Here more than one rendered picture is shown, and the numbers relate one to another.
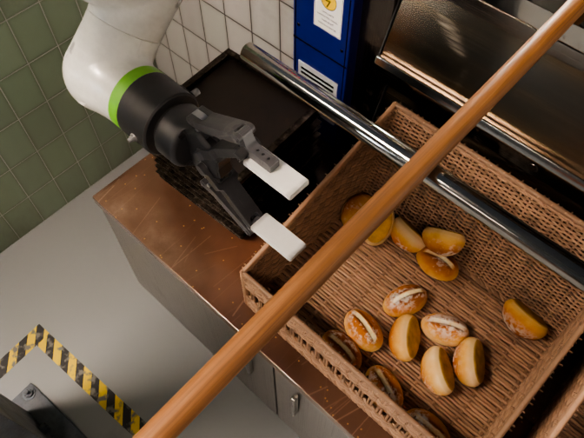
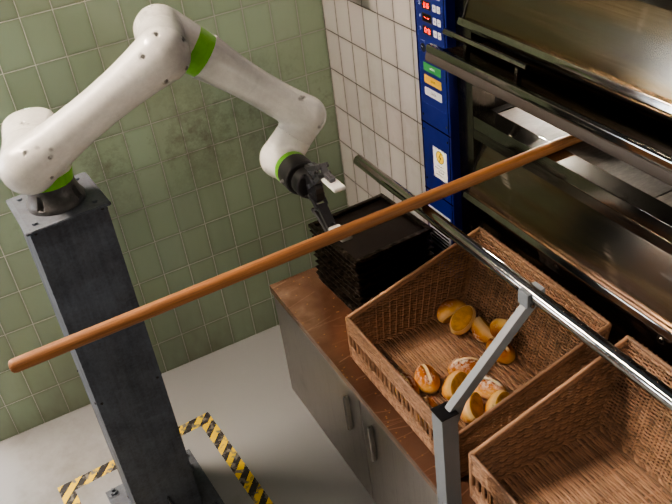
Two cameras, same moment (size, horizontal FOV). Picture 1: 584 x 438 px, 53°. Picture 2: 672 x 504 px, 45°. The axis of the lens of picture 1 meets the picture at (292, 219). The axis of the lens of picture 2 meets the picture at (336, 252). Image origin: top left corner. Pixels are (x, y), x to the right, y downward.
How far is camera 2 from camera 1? 137 cm
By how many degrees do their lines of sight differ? 29
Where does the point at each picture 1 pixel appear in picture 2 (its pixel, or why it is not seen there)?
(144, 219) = (299, 301)
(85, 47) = (272, 141)
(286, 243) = not seen: hidden behind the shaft
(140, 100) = (289, 162)
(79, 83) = (265, 157)
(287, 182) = (336, 186)
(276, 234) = not seen: hidden behind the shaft
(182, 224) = (324, 308)
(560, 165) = (557, 254)
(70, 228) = (252, 351)
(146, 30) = (301, 135)
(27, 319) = (200, 407)
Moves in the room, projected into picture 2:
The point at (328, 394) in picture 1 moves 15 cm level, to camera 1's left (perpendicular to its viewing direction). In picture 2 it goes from (388, 414) to (336, 405)
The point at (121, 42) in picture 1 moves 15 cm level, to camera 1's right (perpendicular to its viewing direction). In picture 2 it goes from (288, 139) to (343, 142)
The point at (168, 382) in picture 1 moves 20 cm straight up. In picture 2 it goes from (294, 471) to (285, 431)
